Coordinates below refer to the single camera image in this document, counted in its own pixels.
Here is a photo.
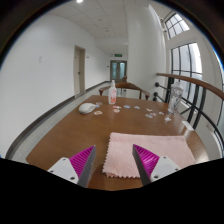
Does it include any tall arched window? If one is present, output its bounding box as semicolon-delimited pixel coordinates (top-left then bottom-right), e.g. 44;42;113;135
170;42;203;101

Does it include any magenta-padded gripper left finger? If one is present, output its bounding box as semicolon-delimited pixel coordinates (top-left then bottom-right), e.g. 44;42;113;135
47;144;97;188

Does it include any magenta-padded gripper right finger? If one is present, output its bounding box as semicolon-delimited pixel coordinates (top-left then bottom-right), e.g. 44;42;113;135
132;144;182;186

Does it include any pink towel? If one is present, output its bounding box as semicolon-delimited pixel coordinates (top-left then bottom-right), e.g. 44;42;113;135
101;132;197;179

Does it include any black railing wooden handrail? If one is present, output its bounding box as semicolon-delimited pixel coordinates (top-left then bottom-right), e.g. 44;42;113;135
152;72;224;158

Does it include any slanted high window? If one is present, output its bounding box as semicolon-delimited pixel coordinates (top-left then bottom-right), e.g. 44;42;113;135
164;12;190;39

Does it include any white single door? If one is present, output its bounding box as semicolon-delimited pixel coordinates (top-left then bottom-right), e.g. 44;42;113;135
73;45;87;98

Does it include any wooden chair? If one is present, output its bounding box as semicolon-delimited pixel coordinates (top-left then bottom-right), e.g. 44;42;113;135
98;81;151;100

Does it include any white card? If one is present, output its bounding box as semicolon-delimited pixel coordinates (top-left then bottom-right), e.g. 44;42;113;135
181;120;195;131

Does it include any glazed double door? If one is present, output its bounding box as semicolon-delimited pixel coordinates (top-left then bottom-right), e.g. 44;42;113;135
109;59;128;83

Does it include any white bottle orange label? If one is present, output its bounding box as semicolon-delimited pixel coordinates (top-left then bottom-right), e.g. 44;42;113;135
107;79;118;106

